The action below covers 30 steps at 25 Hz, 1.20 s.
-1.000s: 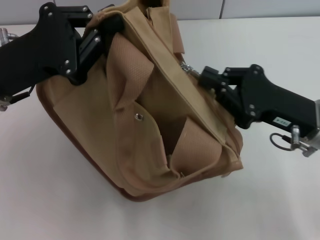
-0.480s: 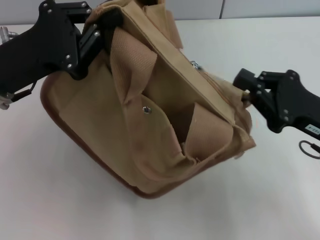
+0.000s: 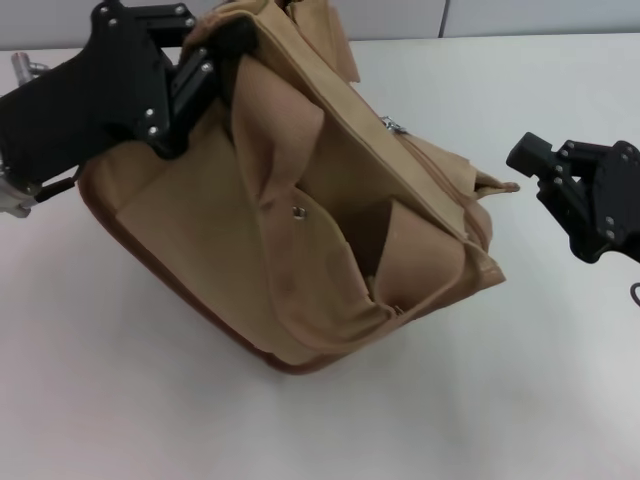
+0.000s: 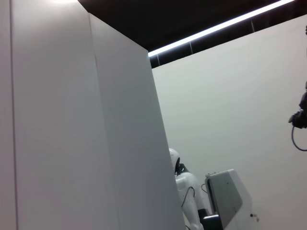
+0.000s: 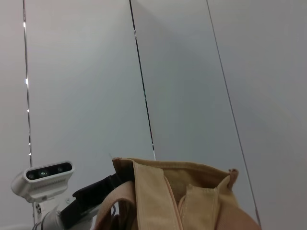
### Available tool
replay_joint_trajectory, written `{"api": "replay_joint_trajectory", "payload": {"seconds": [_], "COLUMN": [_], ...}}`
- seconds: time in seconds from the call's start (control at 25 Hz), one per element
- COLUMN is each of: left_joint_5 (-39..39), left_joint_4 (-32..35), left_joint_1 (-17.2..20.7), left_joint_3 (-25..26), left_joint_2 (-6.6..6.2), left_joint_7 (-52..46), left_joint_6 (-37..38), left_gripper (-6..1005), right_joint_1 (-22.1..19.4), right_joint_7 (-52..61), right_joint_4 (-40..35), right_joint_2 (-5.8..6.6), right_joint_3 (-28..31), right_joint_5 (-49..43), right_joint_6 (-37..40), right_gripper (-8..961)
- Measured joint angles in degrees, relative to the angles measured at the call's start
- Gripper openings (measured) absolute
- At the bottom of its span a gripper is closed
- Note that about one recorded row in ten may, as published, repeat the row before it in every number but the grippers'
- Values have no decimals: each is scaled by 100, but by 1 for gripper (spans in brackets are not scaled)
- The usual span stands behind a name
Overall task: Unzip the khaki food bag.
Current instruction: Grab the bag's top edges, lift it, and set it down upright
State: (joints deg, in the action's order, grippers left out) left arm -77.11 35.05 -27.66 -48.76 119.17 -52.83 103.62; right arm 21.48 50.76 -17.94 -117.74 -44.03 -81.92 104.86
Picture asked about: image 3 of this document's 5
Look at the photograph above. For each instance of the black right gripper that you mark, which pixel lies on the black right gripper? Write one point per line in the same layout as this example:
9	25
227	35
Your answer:
620	200

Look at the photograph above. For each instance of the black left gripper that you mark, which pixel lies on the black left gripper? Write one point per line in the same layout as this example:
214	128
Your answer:
85	100

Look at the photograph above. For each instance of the silver zipper pull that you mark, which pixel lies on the silver zipper pull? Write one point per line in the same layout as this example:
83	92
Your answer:
392	124

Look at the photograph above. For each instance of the khaki canvas food bag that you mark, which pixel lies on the khaki canvas food bag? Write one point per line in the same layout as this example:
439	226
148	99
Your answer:
250	240

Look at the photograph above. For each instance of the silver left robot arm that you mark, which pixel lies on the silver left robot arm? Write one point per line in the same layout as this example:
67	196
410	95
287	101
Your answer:
12	195

